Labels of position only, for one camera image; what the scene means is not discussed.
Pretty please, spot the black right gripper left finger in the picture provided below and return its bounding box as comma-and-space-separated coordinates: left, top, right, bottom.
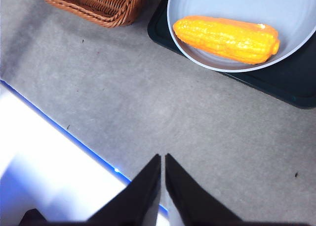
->
86, 153, 162, 226

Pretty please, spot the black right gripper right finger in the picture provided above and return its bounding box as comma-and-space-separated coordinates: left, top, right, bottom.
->
164, 153, 244, 226

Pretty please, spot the yellow corn cob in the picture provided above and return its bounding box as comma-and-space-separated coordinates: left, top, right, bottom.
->
172, 15, 281, 65

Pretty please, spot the blue round plate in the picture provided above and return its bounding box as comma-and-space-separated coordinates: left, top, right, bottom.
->
166, 0, 316, 73

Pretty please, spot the brown wicker basket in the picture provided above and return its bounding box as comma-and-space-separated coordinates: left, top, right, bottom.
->
41, 0, 146, 28

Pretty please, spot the dark rectangular tray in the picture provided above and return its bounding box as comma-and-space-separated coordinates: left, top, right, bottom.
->
147, 0, 316, 110

